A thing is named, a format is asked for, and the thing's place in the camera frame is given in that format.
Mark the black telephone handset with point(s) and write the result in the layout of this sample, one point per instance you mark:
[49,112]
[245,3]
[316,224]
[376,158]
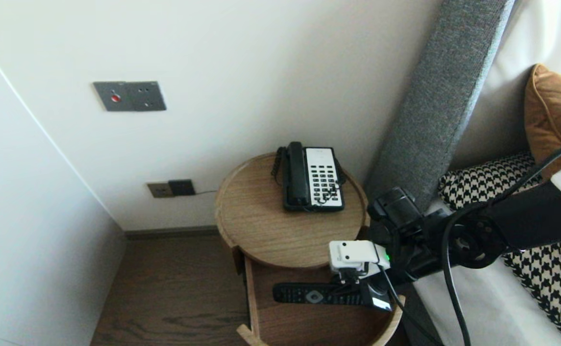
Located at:
[297,175]

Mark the brown cushion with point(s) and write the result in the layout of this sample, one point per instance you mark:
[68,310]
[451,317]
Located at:
[549,110]

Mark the grey fabric headboard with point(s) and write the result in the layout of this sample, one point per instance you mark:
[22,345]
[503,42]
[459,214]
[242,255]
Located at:
[429,96]

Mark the black remote control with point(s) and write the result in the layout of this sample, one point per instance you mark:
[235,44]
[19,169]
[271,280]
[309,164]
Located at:
[309,294]

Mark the black white houndstooth pillow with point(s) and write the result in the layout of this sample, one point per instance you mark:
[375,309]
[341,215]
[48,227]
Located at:
[549,278]

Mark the brass wall socket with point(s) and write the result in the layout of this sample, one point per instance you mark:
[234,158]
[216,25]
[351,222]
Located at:
[159,190]

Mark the grey wall plate with holes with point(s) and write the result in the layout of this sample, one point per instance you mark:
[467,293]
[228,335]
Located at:
[148,96]

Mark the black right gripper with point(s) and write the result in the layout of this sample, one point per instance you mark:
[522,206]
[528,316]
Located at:
[415,254]

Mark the brown wooden baseboard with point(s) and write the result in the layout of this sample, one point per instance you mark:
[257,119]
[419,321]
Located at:
[165,233]

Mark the round wooden bedside table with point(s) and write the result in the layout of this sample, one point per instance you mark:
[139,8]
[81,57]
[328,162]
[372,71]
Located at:
[256,216]

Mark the grey switch plate red button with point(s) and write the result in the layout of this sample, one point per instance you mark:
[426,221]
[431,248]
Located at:
[112,97]

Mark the dark grey bed frame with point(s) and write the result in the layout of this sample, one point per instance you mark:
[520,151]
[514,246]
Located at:
[417,322]

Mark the black white telephone base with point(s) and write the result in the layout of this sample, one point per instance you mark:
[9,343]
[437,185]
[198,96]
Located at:
[321,162]

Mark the curved wooden table drawer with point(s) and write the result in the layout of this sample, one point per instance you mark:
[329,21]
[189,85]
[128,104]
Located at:
[299,327]

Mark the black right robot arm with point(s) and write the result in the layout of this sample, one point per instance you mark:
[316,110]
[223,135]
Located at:
[535,216]

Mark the white bed sheet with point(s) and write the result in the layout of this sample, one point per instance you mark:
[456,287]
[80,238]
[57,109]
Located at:
[492,298]

